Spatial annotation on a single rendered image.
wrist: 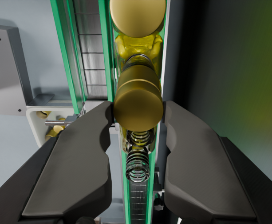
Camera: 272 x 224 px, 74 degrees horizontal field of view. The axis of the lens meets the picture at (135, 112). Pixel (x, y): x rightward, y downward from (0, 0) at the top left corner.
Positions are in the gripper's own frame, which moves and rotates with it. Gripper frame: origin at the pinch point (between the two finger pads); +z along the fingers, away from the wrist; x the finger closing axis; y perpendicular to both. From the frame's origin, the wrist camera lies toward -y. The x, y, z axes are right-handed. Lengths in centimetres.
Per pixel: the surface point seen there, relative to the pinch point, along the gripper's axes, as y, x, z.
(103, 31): -1.9, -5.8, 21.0
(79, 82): 9.0, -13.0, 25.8
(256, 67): -0.1, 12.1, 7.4
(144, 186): 51, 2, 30
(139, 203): 61, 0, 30
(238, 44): -1.5, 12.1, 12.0
